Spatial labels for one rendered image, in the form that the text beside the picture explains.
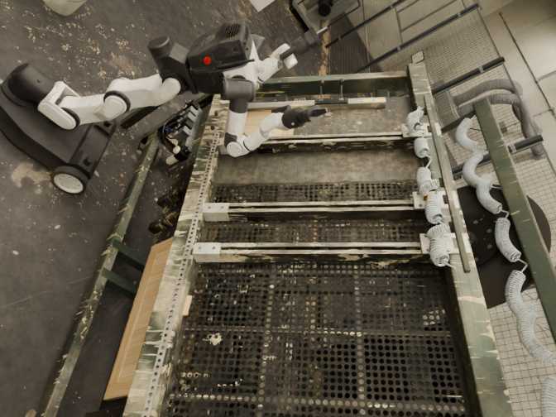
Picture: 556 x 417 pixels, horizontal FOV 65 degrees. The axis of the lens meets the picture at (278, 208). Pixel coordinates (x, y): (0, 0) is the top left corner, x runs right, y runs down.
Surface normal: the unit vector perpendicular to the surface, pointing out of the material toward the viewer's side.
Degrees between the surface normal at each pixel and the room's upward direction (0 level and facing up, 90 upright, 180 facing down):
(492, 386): 59
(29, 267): 0
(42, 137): 0
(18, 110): 0
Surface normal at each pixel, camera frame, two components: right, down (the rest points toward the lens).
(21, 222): 0.80, -0.34
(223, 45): -0.07, 0.77
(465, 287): -0.11, -0.65
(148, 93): -0.49, 0.70
